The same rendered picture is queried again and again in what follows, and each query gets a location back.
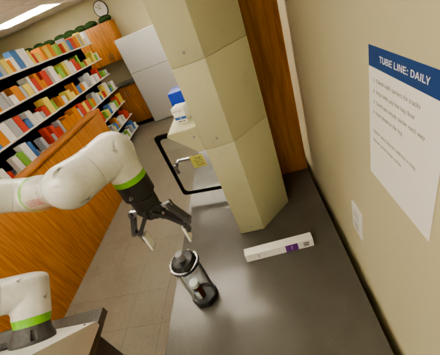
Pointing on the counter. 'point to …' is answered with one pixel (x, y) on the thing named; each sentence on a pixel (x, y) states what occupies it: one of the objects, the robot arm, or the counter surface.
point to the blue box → (175, 96)
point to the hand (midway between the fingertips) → (170, 240)
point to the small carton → (181, 113)
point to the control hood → (186, 134)
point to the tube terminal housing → (235, 132)
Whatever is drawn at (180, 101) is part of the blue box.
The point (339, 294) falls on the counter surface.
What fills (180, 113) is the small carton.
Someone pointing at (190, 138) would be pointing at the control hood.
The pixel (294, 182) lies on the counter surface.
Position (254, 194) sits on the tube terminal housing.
